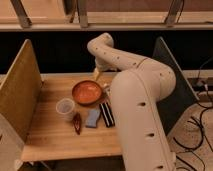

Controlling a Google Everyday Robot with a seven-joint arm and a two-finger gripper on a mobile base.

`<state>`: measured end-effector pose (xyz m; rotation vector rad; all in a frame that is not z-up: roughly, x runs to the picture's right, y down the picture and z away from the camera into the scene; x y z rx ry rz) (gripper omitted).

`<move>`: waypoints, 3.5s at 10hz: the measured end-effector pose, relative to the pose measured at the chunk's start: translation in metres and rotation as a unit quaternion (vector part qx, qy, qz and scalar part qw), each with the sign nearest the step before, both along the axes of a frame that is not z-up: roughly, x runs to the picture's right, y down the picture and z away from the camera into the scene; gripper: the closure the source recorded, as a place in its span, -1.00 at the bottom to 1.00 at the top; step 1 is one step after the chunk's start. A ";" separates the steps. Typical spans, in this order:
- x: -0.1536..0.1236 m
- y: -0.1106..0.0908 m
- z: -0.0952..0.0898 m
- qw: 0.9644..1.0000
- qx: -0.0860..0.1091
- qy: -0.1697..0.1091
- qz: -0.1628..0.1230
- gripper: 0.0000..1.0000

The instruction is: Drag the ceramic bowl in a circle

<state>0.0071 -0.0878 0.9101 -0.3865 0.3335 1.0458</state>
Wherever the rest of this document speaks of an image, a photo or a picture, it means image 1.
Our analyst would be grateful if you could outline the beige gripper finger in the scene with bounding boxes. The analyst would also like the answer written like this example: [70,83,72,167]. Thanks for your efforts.
[93,68,101,81]

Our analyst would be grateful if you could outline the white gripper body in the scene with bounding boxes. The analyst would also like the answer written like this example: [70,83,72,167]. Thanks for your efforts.
[95,58,117,72]

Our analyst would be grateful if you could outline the orange ceramic bowl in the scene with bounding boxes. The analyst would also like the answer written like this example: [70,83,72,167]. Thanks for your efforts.
[72,80,102,105]

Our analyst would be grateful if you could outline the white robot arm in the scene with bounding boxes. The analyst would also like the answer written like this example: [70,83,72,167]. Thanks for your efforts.
[87,33,176,171]

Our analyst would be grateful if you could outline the black white striped block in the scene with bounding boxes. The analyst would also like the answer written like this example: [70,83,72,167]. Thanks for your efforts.
[99,102,115,127]

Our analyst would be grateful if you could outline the blue sponge block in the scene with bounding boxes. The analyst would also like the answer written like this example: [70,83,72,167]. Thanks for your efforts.
[85,109,100,128]

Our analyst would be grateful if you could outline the clear plastic cup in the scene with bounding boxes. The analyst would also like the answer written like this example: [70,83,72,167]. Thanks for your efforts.
[56,98,75,121]

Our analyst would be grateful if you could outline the dark red pepper toy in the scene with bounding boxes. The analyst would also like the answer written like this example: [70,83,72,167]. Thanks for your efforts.
[73,113,82,134]

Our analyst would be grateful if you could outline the left wooden side panel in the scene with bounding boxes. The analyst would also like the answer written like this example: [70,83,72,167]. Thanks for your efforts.
[0,39,42,142]

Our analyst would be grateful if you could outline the right dark side panel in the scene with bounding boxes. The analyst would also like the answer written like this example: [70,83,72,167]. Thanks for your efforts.
[151,36,200,137]

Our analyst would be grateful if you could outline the wooden shelf with brackets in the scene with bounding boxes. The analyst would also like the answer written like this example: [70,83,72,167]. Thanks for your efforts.
[0,0,213,32]

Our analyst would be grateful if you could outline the black floor cables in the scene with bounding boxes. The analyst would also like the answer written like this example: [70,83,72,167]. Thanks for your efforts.
[173,56,213,171]

